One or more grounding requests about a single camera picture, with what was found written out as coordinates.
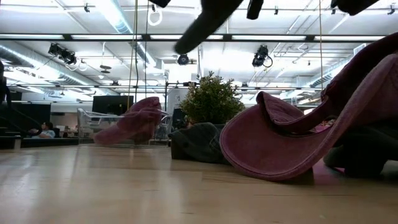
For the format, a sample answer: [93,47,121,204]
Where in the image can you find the yellow hanging cord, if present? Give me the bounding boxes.
[126,0,139,111]
[318,0,325,90]

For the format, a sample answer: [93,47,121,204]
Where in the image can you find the black studio light cluster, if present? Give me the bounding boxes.
[47,42,78,66]

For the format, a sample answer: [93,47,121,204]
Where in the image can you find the thin black horizontal rail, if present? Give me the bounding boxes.
[9,81,324,93]

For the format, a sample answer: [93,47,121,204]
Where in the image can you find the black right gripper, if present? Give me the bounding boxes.
[330,0,381,17]

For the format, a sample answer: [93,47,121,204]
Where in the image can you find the white cable ring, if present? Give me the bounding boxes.
[147,4,164,27]

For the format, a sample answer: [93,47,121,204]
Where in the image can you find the person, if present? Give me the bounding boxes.
[29,121,57,139]

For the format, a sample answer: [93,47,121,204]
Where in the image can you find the green potted artificial plant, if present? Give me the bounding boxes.
[179,70,246,129]

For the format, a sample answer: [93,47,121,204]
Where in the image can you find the silver air duct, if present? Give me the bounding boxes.
[308,43,368,88]
[0,44,91,87]

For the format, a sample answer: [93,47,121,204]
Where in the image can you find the clear plastic bin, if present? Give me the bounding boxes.
[76,107,173,147]

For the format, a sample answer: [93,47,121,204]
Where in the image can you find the white ceiling duct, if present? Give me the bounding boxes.
[93,0,166,71]

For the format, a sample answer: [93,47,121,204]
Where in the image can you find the maroon baseball cap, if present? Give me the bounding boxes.
[218,32,398,183]
[93,96,164,146]

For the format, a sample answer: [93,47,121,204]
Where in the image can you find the black ceiling light with cable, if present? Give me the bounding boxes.
[252,44,274,68]

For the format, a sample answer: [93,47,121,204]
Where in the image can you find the black wall monitor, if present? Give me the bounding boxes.
[91,95,135,117]

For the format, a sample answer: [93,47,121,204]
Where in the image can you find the round black ceiling light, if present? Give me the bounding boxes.
[177,53,190,67]

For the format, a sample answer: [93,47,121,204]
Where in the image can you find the black overhead frame bar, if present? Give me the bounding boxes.
[0,32,398,44]

